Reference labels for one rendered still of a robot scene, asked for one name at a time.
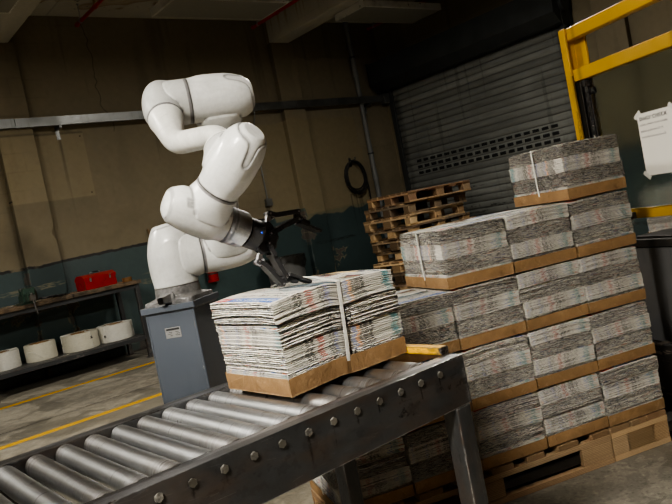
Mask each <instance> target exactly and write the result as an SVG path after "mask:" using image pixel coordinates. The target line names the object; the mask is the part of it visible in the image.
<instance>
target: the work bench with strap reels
mask: <svg viewBox="0 0 672 504"><path fill-rule="evenodd" d="M98 271H99V272H98ZM93 272H98V273H93ZM90 273H93V274H90ZM90 273H89V274H88V275H83V276H79V277H76V278H75V280H74V281H75V283H76V288H77V291H75V292H71V293H70V294H67V295H63V296H58V297H54V298H52V297H51V298H46V299H41V300H36V303H35V304H36V307H37V310H38V311H40V310H44V309H49V308H53V307H57V306H62V305H66V304H70V303H74V302H79V301H83V300H87V299H92V298H96V297H100V296H105V295H109V294H113V293H115V295H116V300H117V304H118V309H119V313H120V318H121V321H117V322H112V323H107V324H104V325H101V326H98V327H96V328H94V329H87V330H85V329H84V330H82V331H78V332H74V333H70V334H66V335H64V336H60V340H61V345H62V349H63V351H61V352H58V351H57V346H56V342H55V339H48V340H43V341H38V342H34V343H30V344H27V345H25V346H23V349H24V354H25V358H26V361H24V362H21V358H20V353H19V349H18V348H17V347H15V348H11V349H6V350H1V351H0V380H3V379H6V378H10V377H13V376H17V375H21V374H24V373H28V372H31V371H35V370H38V369H42V368H45V367H49V366H52V365H56V364H60V363H63V362H67V361H70V360H74V359H77V358H81V357H84V356H88V355H92V354H95V353H99V352H102V351H106V350H109V349H113V348H116V347H120V346H124V345H126V346H127V350H128V355H127V356H130V355H133V354H136V353H133V348H132V344H131V343H134V342H138V341H141V340H145V343H146V347H147V352H148V356H147V357H153V351H152V347H151V342H150V337H149V332H148V328H147V323H146V318H145V316H141V313H140V310H142V309H144V306H143V302H142V297H141V292H140V288H139V283H141V279H138V280H132V281H129V282H124V283H123V282H117V279H116V272H115V271H114V270H113V269H112V270H107V271H102V272H100V270H97V271H92V272H90ZM131 289H134V291H135V296H136V301H137V305H138V310H139V315H140V319H141V324H142V329H143V333H144V334H135V333H134V329H133V324H132V320H131V319H129V320H126V316H125V311H124V306H123V302H122V297H121V293H120V292H122V291H126V290H131ZM31 312H36V309H35V306H34V303H31V304H27V305H22V306H16V305H12V306H8V307H3V308H0V320H1V319H5V318H10V317H14V316H18V315H23V314H27V313H31Z"/></svg>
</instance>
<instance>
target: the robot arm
mask: <svg viewBox="0 0 672 504"><path fill-rule="evenodd" d="M254 106H255V95H254V91H253V88H252V85H251V82H250V81H249V80H248V79H246V78H244V77H243V76H240V75H236V74H231V73H212V74H203V75H196V76H193V77H189V78H183V79H176V80H168V81H166V80H155V81H153V82H151V83H149V84H148V85H147V86H146V88H145V90H144V92H143V95H142V111H143V115H144V118H145V120H146V122H147V123H148V125H149V127H150V129H151V130H152V131H153V132H154V133H155V135H156V136H157V137H158V139H159V140H160V141H161V143H162V144H163V145H164V147H165V148H167V149H168V150H169V151H171V152H173V153H176V154H187V153H191V152H196V151H200V150H204V156H203V162H202V166H203V169H202V171H201V173H200V175H199V177H198V178H197V180H196V181H195V182H193V183H192V184H191V185H190V186H189V187H188V186H185V185H181V186H175V187H171V188H169V189H168V190H167V191H166V193H165V195H164V197H163V200H162V202H161V207H160V211H161V215H162V217H163V219H164V221H165V222H166V224H162V225H159V226H156V227H153V228H152V229H151V232H150V235H149V239H148V247H147V260H148V266H149V271H150V275H151V279H152V282H153V285H154V289H155V297H156V299H155V300H153V301H151V302H149V303H147V304H146V305H145V308H146V309H148V308H153V307H159V306H165V305H170V304H176V303H182V302H188V301H193V300H195V299H197V298H200V297H203V296H205V295H208V294H211V293H213V291H212V289H201V287H200V284H199V280H198V276H200V275H202V274H204V273H209V272H217V271H223V270H227V269H232V268H235V267H239V266H242V265H245V264H247V263H249V262H251V261H252V260H253V264H254V265H256V266H258V267H260V268H261V269H262V270H263V271H264V272H265V273H266V274H267V275H268V276H269V278H270V279H271V280H272V281H273V282H274V283H275V284H276V285H277V286H285V285H286V282H290V283H293V284H294V283H298V282H303V283H312V280H311V279H308V278H305V277H302V276H299V275H296V274H293V273H287V272H286V270H285V268H284V266H283V265H282V263H281V261H280V260H279V258H278V256H277V252H276V251H275V248H277V241H278V239H279V236H278V232H280V231H282V230H283V229H285V228H287V227H289V226H291V225H293V224H294V225H295V226H298V227H300V228H303V229H306V230H308V231H311V232H313V233H320V232H322V229H320V228H318V227H315V226H313V225H310V223H311V222H310V221H309V220H306V219H304V218H303V216H300V213H301V210H300V209H294V210H288V211H282V212H273V211H267V212H264V213H263V215H264V216H265V222H263V221H261V220H258V219H255V218H253V217H251V215H250V214H249V213H248V212H245V211H243V210H240V209H239V204H238V199H239V197H240V196H241V195H242V194H243V193H244V192H245V190H246V189H247V188H248V186H249V185H250V183H251V182H252V180H253V179H254V177H255V176H256V174H257V172H258V170H259V168H260V167H261V165H262V162H263V160H264V157H265V153H266V148H267V142H266V139H265V136H264V134H263V133H262V131H261V130H260V129H259V128H258V127H256V126H255V125H253V124H250V123H247V122H241V121H242V118H243V117H246V116H248V115H249V114H250V113H251V112H252V111H253V109H254ZM189 124H197V128H192V129H187V130H184V125H189ZM288 215H293V218H291V219H289V220H287V221H285V222H283V223H281V224H279V225H277V226H275V227H273V225H272V224H271V223H270V221H271V220H273V219H274V218H276V217H282V216H288ZM270 252H271V253H270ZM264 254H265V255H266V257H267V258H268V259H269V260H270V262H271V264H272V265H273V267H274V269H275V270H274V269H273V268H272V267H271V266H270V265H269V264H268V263H267V262H265V259H264V258H263V255H264ZM255 258H256V260H254V259H255ZM276 272H277V273H276Z"/></svg>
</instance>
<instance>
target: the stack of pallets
mask: <svg viewBox="0 0 672 504"><path fill-rule="evenodd" d="M456 185H458V188H459V191H454V192H453V191H452V186H456ZM468 190H471V187H470V180H464V181H458V182H453V183H448V184H443V185H437V186H432V187H427V188H421V189H416V190H411V191H406V192H401V193H396V194H392V195H387V196H383V197H378V198H373V199H368V200H367V203H368V208H369V209H368V211H364V215H366V222H364V223H363V224H364V227H365V233H368V235H369V236H370V239H371V241H370V243H371V245H372V248H373V253H375V254H376V256H377V259H378V264H374V265H373V267H374V269H387V268H386V266H392V269H390V270H391V274H388V275H392V276H391V277H395V279H393V280H392V281H393V283H390V284H393V287H399V289H396V291H400V290H405V289H411V288H414V287H409V286H407V284H406V280H405V274H406V273H405V272H406V270H405V268H404V266H403V265H404V264H403V259H402V258H403V257H401V256H402V254H401V252H402V251H401V248H400V247H401V246H400V245H401V242H400V239H399V237H400V235H399V234H403V233H407V230H408V232H411V231H415V230H419V229H424V228H428V227H432V224H433V223H434V226H436V225H440V224H444V223H448V222H451V219H452V218H458V217H459V220H460V219H464V218H468V217H470V216H469V215H470V212H466V213H465V211H464V207H463V202H467V200H466V197H465V194H466V193H465V191H468ZM463 191H464V192H463ZM458 192H459V193H458ZM453 193H454V194H453ZM448 194H449V195H448ZM450 197H454V201H455V202H454V203H450V204H448V203H447V198H450ZM380 200H384V203H385V206H380ZM409 200H410V201H409ZM399 202H400V203H399ZM427 202H430V207H428V206H427ZM379 206H380V207H379ZM448 208H452V211H453V213H452V214H448V215H445V212H444V209H448ZM403 210H404V212H403ZM380 211H382V212H383V217H378V215H377V212H380ZM427 213H429V216H430V217H429V218H424V214H427ZM401 219H405V222H403V223H401ZM367 221H368V222H367ZM378 223H383V227H382V228H378V229H377V224H378ZM385 233H387V236H388V237H387V238H383V239H382V237H381V234H385ZM384 244H390V248H386V249H385V246H384ZM390 254H395V257H393V258H390V259H389V258H388V255H390Z"/></svg>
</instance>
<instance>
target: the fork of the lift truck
mask: <svg viewBox="0 0 672 504"><path fill-rule="evenodd" d="M666 414H667V422H668V427H669V432H670V431H672V410H671V411H669V412H666ZM580 464H581V459H580V455H579V453H578V451H577V452H574V453H572V454H569V455H566V456H563V457H560V458H558V459H555V460H552V461H549V462H546V463H544V464H541V465H538V466H535V467H532V468H530V469H527V470H524V471H521V472H518V473H516V474H513V475H510V476H507V477H504V478H503V479H504V484H505V489H509V488H513V487H516V486H519V485H522V484H525V483H528V482H531V481H534V480H537V479H540V478H543V477H546V476H549V475H552V474H555V473H558V472H560V471H563V470H566V469H569V468H571V467H574V466H577V465H580Z"/></svg>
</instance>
